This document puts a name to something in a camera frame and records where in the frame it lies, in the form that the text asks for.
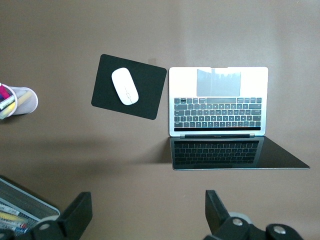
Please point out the black mouse pad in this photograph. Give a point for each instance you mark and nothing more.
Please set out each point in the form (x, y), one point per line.
(105, 100)

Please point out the pink mesh pen cup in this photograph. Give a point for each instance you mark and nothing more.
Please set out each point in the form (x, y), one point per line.
(30, 105)

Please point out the yellow marker with label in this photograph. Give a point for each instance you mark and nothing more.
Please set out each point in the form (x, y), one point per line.
(10, 216)

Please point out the magenta marker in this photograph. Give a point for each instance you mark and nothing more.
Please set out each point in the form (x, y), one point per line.
(3, 92)

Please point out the white computer mouse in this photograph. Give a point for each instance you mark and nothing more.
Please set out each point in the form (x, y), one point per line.
(125, 86)

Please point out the silver laptop computer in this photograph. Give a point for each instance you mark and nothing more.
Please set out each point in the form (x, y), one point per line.
(217, 82)

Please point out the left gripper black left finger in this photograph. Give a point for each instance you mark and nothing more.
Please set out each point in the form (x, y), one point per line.
(77, 215)

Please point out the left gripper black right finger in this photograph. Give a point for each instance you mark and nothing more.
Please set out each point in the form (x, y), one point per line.
(217, 217)

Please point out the white marker black cap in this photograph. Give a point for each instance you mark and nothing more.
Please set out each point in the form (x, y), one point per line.
(7, 102)

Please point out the grey metal mesh tray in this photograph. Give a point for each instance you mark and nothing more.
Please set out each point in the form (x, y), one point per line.
(32, 202)

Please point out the yellow highlighter pen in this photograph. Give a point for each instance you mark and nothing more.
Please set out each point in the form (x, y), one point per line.
(23, 98)

